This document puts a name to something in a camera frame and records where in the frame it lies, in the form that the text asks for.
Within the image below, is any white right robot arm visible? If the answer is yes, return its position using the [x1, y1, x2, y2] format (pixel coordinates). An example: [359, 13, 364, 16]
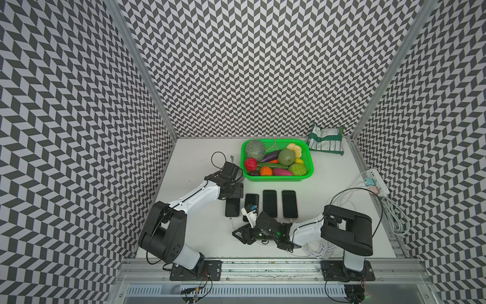
[232, 205, 373, 273]

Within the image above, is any green plastic basket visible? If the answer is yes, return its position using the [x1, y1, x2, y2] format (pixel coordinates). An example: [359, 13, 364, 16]
[240, 139, 314, 182]

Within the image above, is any light green toy gourd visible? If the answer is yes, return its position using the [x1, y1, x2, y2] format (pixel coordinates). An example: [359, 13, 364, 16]
[288, 163, 307, 176]

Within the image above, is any coiled white cable bundle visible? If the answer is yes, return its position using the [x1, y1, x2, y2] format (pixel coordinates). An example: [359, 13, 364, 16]
[299, 237, 337, 260]

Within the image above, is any green toy cucumber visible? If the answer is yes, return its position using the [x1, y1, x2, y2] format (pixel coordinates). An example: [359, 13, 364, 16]
[257, 162, 289, 170]

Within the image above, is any green toy apple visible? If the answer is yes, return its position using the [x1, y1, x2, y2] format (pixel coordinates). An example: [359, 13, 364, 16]
[278, 148, 296, 166]

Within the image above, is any orange toy pumpkin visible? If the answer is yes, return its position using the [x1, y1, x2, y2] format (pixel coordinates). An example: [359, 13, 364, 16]
[259, 167, 273, 176]

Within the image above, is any red toy fruit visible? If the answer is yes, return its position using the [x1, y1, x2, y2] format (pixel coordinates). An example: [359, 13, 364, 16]
[244, 158, 258, 172]

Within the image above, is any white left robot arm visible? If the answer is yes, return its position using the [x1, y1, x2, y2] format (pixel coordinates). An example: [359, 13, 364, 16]
[138, 162, 244, 273]

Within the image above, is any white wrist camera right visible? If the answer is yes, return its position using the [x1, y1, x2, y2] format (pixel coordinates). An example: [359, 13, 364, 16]
[241, 205, 258, 228]

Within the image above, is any white charging cable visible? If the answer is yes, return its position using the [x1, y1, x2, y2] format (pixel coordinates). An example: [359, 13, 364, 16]
[231, 215, 327, 246]

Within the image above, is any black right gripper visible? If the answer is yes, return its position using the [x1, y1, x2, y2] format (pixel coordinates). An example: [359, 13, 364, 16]
[231, 222, 278, 246]

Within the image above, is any aluminium corner post left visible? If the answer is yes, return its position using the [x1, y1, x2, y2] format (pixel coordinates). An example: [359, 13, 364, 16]
[104, 0, 178, 140]

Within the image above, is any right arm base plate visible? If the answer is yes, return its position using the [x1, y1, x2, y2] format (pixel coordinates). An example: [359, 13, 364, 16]
[320, 260, 376, 282]

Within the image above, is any green netted melon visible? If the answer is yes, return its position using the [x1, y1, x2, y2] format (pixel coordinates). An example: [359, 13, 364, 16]
[244, 139, 267, 162]

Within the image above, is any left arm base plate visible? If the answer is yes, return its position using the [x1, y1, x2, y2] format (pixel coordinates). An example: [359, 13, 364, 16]
[170, 260, 223, 281]

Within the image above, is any black phone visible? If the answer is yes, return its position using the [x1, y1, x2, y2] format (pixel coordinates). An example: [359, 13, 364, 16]
[282, 190, 298, 219]
[263, 190, 278, 218]
[225, 198, 240, 218]
[244, 194, 259, 207]

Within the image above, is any aluminium corner post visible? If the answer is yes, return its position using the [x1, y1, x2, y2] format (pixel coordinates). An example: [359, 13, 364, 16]
[104, 0, 178, 140]
[351, 0, 438, 141]

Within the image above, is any aluminium front rail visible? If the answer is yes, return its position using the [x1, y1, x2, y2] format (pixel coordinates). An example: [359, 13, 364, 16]
[114, 257, 432, 284]

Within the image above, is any purple toy eggplant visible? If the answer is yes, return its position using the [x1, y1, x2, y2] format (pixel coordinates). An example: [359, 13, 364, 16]
[260, 150, 281, 163]

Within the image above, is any aluminium corner post right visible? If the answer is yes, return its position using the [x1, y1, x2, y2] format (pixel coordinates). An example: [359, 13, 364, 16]
[351, 0, 438, 141]

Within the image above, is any white power strip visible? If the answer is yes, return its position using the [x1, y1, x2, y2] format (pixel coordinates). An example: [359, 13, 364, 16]
[368, 168, 391, 197]

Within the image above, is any green white snack bag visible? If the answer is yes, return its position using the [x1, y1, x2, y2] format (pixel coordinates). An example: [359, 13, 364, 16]
[307, 124, 345, 156]

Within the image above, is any magenta toy sweet potato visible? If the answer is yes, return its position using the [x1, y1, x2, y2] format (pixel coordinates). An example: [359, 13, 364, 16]
[273, 168, 293, 176]

